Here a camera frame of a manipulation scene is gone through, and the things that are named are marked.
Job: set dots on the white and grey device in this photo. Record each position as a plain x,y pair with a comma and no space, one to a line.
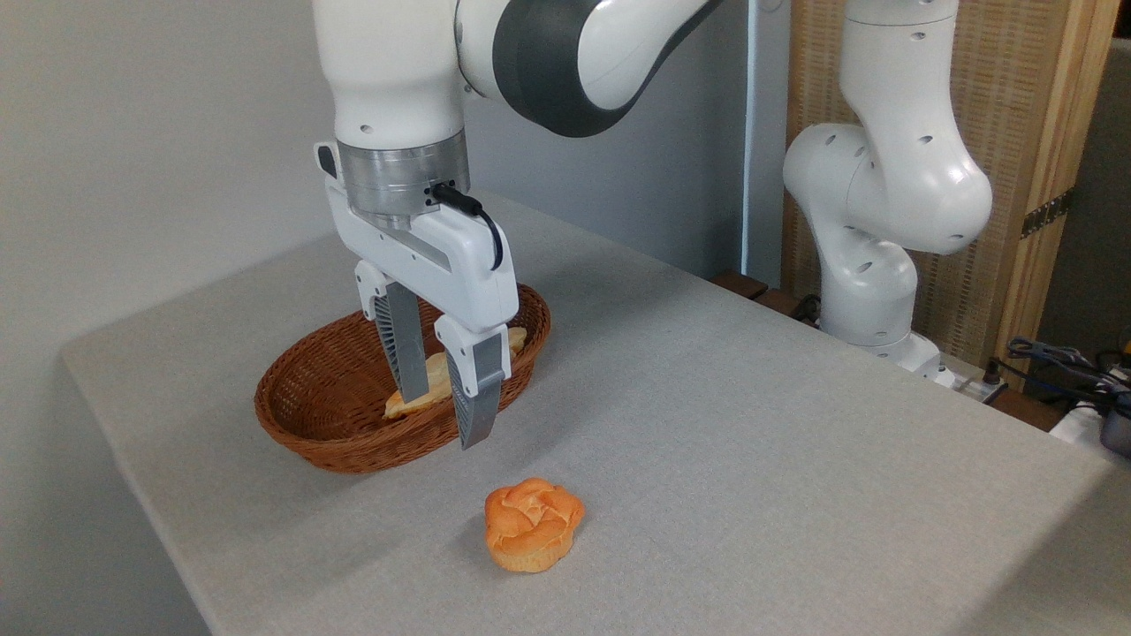
1091,428

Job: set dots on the orange rose-shaped bread roll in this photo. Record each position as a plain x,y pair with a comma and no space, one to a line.
533,523

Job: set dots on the dark brown wooden board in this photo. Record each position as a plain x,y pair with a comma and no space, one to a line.
740,283

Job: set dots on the brown wicker basket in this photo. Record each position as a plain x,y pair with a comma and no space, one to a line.
327,397

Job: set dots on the long braided bread loaf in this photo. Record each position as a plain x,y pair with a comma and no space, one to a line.
436,378

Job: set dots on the dark metal screen hinge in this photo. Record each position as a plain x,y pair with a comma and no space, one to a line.
1048,213

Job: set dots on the wooden woven folding screen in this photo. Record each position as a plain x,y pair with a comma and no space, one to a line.
1016,88

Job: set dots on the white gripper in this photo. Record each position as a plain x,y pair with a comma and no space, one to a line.
459,265

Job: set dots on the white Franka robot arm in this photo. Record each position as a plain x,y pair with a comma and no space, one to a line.
389,71

